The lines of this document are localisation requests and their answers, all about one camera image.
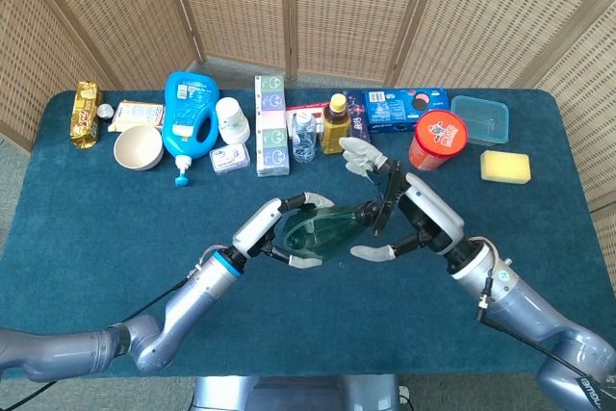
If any wicker folding screen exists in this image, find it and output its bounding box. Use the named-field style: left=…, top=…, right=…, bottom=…
left=0, top=0, right=616, bottom=244

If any clear small water bottle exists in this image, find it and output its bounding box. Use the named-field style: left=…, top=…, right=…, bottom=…
left=291, top=111, right=319, bottom=165

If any orange-red lidded canister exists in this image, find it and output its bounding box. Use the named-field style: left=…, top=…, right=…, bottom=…
left=408, top=109, right=470, bottom=172

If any beige round bowl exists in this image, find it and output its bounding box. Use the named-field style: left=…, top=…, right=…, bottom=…
left=113, top=124, right=165, bottom=171

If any blue detergent pump bottle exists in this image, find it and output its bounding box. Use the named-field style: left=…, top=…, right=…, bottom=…
left=162, top=71, right=221, bottom=189

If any cream flat cardboard box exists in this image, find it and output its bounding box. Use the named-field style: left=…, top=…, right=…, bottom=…
left=107, top=99, right=166, bottom=134

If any white medicine bottle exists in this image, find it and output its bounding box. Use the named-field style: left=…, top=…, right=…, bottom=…
left=215, top=96, right=251, bottom=146

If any green spray bottle black trigger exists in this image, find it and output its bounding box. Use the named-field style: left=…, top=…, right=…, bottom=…
left=281, top=159, right=403, bottom=263

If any red and white flat box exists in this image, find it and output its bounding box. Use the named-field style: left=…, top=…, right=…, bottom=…
left=285, top=101, right=333, bottom=141

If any pastel tissue pack stack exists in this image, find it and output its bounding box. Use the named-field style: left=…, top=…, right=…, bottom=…
left=254, top=74, right=292, bottom=178

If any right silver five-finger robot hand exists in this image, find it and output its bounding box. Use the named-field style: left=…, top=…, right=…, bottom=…
left=338, top=136, right=466, bottom=264

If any dark blue patterned box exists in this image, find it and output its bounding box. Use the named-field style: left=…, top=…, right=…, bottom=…
left=342, top=89, right=373, bottom=145

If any yellow sponge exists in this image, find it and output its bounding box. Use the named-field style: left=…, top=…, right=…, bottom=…
left=479, top=149, right=532, bottom=186

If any silver-blue robot torso base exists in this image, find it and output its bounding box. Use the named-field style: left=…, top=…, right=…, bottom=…
left=191, top=374, right=401, bottom=411

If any blue carpet table mat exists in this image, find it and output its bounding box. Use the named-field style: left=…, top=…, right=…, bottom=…
left=0, top=88, right=601, bottom=380

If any small clear plastic soap box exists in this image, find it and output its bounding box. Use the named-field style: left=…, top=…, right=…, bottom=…
left=208, top=141, right=251, bottom=176

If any gold foil snack packet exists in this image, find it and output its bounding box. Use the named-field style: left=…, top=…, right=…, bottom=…
left=69, top=80, right=103, bottom=150

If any blue cookie box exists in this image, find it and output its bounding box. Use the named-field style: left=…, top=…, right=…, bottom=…
left=362, top=87, right=451, bottom=134

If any yellow-capped tea drink bottle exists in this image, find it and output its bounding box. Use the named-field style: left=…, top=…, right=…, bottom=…
left=319, top=92, right=353, bottom=156

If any blue clear plastic food container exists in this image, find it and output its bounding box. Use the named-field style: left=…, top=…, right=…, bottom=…
left=449, top=94, right=510, bottom=146

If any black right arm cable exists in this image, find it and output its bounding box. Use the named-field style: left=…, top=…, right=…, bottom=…
left=475, top=275, right=616, bottom=396

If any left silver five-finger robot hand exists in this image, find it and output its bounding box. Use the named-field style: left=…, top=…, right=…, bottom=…
left=232, top=192, right=335, bottom=270

